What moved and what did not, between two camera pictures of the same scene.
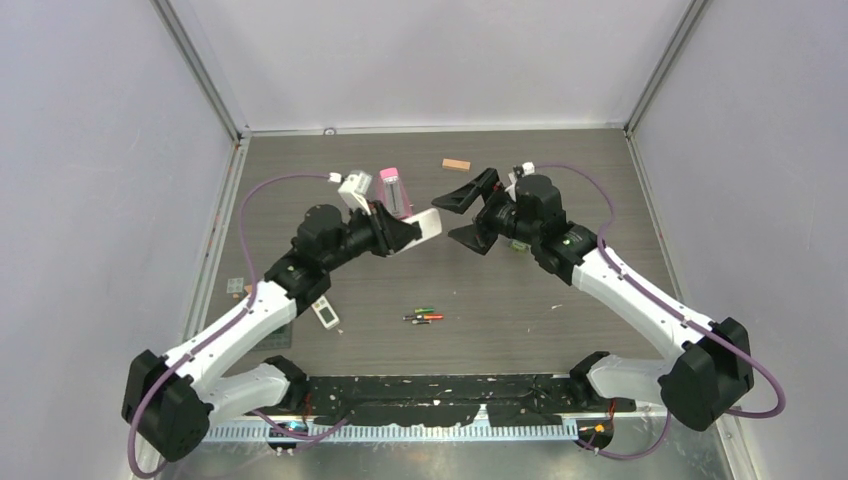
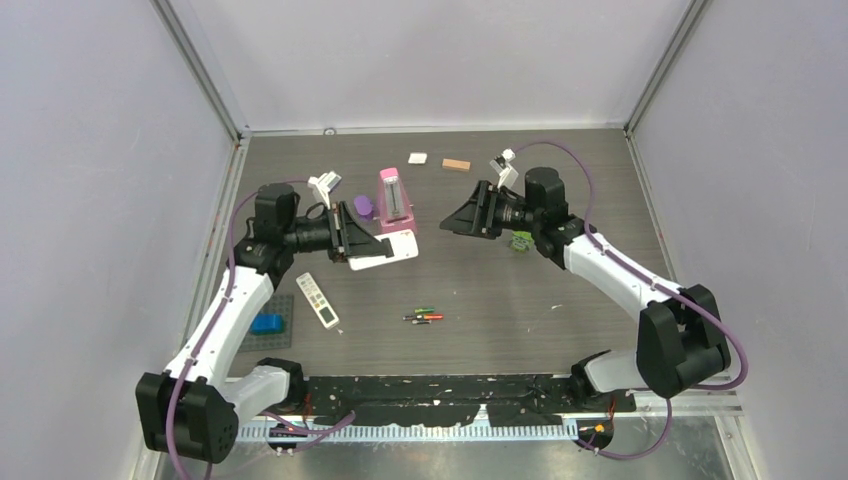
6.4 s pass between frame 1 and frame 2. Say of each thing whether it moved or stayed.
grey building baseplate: stayed
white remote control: moved
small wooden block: stayed
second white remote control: stayed
